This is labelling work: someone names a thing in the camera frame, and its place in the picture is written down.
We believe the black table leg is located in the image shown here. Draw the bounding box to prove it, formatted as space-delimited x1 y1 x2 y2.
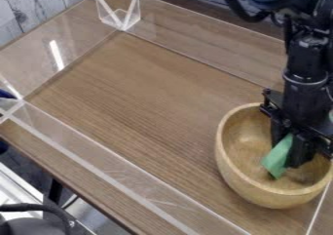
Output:
48 179 64 205

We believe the clear acrylic enclosure wall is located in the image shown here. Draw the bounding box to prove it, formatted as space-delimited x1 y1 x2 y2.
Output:
0 0 333 235

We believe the black metal bracket with screw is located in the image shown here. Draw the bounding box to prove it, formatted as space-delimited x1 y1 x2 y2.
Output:
42 207 96 235

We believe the black cable bottom left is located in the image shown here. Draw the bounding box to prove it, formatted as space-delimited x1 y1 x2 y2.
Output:
0 202 70 235

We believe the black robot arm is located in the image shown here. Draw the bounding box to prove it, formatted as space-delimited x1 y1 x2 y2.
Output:
225 0 333 168

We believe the green rectangular block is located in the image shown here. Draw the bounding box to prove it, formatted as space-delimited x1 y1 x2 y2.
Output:
259 134 293 179

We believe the brown wooden bowl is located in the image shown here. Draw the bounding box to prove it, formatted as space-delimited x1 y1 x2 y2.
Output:
214 102 333 210

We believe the blue object left edge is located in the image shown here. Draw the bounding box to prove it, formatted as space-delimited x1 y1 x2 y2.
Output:
0 89 16 99

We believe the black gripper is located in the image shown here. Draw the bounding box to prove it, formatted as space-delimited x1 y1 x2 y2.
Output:
259 71 333 169

